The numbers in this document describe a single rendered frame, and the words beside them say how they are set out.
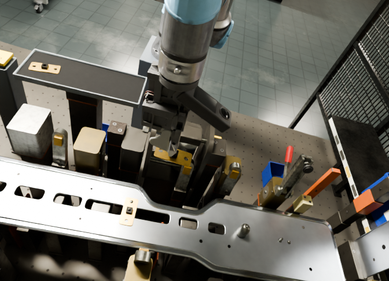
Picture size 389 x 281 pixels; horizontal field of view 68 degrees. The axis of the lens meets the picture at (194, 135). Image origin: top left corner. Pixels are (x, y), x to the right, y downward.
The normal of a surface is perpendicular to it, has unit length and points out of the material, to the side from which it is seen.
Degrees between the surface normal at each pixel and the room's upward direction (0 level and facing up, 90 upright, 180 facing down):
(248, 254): 0
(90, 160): 90
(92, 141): 0
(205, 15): 85
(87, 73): 0
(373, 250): 90
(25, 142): 90
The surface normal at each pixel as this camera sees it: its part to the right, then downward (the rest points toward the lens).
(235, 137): 0.25, -0.64
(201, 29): 0.39, 0.73
